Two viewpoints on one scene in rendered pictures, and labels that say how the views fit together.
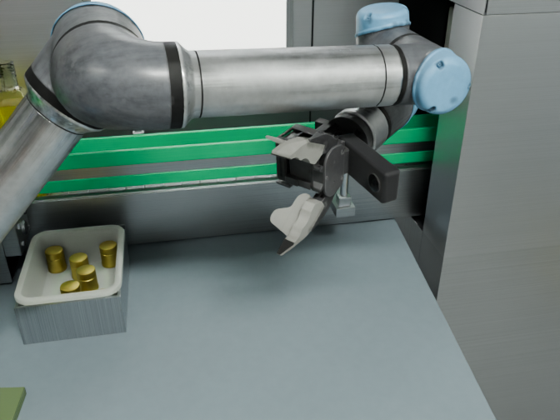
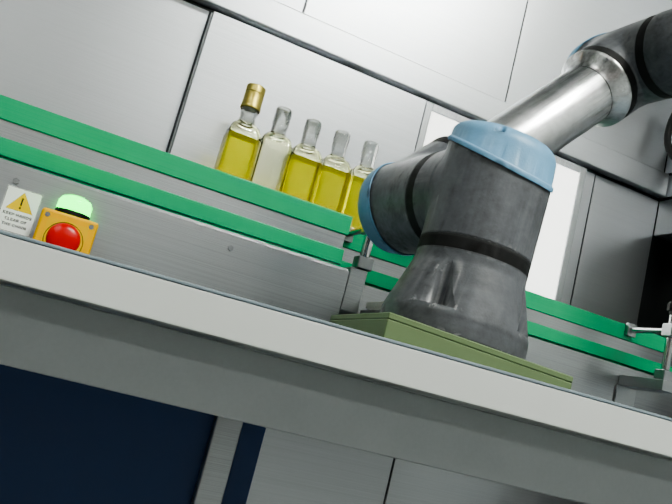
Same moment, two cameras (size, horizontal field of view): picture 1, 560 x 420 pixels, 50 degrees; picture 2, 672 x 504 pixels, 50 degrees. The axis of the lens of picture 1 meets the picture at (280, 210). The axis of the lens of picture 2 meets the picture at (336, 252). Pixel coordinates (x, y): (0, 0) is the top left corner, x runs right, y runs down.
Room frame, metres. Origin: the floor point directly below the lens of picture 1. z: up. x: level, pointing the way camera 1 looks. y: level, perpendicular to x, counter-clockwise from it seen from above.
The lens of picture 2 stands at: (-0.15, 0.71, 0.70)
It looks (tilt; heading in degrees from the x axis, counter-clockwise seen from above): 10 degrees up; 351
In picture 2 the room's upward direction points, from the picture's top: 15 degrees clockwise
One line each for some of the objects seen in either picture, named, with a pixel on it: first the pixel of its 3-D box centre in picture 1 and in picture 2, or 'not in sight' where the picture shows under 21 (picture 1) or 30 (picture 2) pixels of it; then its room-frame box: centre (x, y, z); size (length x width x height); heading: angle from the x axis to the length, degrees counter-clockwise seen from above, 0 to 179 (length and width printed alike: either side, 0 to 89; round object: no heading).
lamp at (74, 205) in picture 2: not in sight; (74, 207); (0.82, 0.91, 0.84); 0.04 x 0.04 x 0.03
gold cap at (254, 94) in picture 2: not in sight; (253, 98); (1.05, 0.74, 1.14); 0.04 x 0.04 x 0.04
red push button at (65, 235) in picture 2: not in sight; (63, 240); (0.78, 0.91, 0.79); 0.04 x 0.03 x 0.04; 101
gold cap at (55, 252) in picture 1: (55, 259); not in sight; (0.96, 0.44, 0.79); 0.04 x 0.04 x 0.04
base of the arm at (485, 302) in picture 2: not in sight; (461, 297); (0.55, 0.47, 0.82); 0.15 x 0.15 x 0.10
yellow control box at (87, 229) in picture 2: not in sight; (62, 244); (0.82, 0.91, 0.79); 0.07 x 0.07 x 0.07; 11
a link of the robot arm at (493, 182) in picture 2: not in sight; (487, 192); (0.55, 0.46, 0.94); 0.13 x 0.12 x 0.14; 17
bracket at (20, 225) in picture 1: (16, 227); (344, 291); (0.99, 0.51, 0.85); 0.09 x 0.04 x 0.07; 11
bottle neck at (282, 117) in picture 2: not in sight; (281, 121); (1.06, 0.68, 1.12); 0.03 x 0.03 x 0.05
